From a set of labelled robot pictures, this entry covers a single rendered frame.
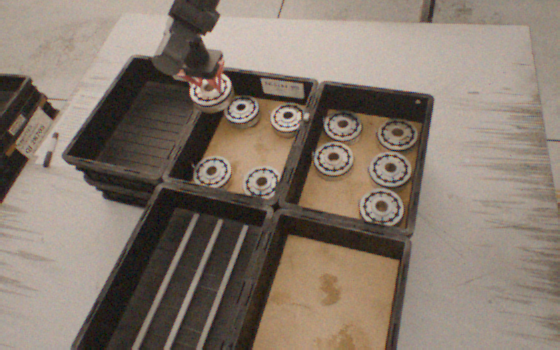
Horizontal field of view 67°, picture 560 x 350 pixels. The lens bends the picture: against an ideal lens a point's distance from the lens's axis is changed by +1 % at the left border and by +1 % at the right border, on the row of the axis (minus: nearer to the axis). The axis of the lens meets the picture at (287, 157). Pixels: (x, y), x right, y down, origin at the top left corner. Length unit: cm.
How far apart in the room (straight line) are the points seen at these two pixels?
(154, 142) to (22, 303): 55
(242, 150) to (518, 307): 78
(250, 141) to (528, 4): 226
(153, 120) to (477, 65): 107
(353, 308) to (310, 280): 11
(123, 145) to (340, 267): 72
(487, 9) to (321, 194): 214
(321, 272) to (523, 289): 49
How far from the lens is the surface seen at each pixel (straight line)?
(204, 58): 95
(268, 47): 164
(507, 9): 302
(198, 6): 84
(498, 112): 145
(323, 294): 97
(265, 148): 116
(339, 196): 106
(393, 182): 106
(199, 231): 108
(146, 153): 127
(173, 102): 136
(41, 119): 220
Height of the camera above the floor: 176
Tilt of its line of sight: 55 degrees down
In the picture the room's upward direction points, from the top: 12 degrees counter-clockwise
